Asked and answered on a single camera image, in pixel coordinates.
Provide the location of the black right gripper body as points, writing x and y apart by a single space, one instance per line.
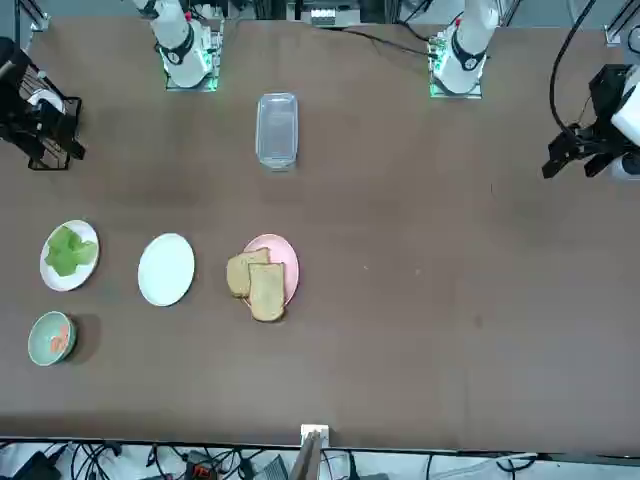
15 95

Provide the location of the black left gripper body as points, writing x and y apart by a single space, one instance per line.
607 90

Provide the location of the green lettuce leaf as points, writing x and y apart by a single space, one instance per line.
67 252

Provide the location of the pale green bowl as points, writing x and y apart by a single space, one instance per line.
40 345

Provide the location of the orange carrot slices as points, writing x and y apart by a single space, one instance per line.
59 342

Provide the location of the brown bread slice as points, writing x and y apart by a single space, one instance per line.
237 275
267 292

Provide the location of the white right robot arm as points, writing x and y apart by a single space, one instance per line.
187 50

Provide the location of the pale pink plate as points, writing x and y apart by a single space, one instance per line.
52 280

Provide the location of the white plate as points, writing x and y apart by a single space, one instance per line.
166 270

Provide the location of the salmon pink plate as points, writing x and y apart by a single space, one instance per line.
285 250

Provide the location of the white cup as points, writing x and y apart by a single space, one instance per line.
47 97

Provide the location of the clear plastic container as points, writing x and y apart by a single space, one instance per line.
277 130

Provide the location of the grey box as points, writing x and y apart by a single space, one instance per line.
322 16

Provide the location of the large black box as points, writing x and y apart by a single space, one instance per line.
35 465

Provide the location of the black orange power strip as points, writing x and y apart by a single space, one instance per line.
200 470

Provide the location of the wooden board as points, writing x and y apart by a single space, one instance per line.
307 460

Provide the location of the aluminium corner bracket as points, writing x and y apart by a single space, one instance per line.
40 21
617 30

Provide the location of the white table edge bracket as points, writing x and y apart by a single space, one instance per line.
324 429

